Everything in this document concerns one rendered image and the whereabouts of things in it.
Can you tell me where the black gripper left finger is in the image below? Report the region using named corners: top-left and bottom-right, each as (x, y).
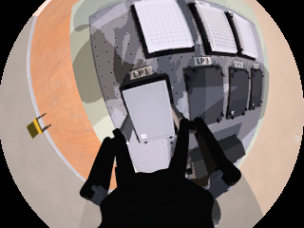
top-left (80, 114), bottom-right (140, 210)

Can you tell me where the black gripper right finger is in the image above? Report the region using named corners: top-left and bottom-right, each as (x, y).
top-left (158, 104), bottom-right (241, 209)

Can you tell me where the grey button panel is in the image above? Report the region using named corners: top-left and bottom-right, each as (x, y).
top-left (170, 137), bottom-right (246, 179)

